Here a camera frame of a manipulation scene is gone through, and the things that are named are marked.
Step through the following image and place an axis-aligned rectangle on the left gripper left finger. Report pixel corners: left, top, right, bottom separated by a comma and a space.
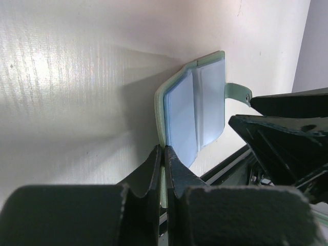
1, 146, 162, 245

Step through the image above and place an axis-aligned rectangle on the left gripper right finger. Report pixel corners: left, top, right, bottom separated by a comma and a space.
165, 146, 320, 245

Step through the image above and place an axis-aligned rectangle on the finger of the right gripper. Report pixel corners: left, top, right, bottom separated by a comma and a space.
229, 115, 327, 204
250, 88, 327, 118

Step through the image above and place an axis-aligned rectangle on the green leather card holder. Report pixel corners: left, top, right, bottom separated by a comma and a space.
154, 50, 253, 170

